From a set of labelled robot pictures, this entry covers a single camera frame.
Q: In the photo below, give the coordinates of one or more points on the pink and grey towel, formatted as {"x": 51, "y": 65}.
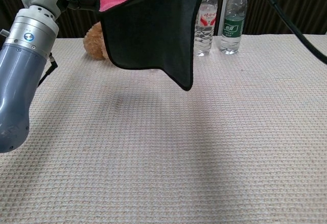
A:
{"x": 153, "y": 29}

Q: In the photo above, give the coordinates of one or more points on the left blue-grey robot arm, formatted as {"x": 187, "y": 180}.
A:
{"x": 20, "y": 68}

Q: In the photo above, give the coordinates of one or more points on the brown teddy bear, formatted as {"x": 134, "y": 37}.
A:
{"x": 94, "y": 42}

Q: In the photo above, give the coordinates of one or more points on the clear water bottle red label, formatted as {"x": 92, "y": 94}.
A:
{"x": 207, "y": 29}

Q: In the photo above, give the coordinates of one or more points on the clear water bottle green label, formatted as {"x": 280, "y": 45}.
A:
{"x": 232, "y": 29}

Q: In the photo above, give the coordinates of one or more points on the beige woven tablecloth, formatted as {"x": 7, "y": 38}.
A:
{"x": 178, "y": 144}

